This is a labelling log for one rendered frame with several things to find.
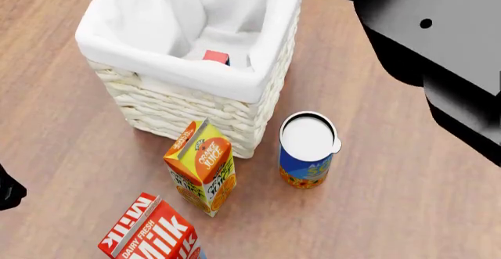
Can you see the red milk carton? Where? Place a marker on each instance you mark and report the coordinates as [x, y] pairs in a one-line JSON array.
[[156, 232]]

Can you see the white woven wicker basket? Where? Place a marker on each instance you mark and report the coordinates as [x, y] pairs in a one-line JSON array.
[[176, 106]]

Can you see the white cloth basket liner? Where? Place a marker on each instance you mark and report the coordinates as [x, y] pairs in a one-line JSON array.
[[156, 21]]

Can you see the red butter box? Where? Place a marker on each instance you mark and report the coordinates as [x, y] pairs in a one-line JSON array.
[[215, 56]]

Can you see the blue soup can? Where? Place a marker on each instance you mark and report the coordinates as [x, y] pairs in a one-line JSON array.
[[307, 141]]

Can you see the orange juice carton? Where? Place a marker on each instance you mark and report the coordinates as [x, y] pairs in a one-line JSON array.
[[207, 168]]

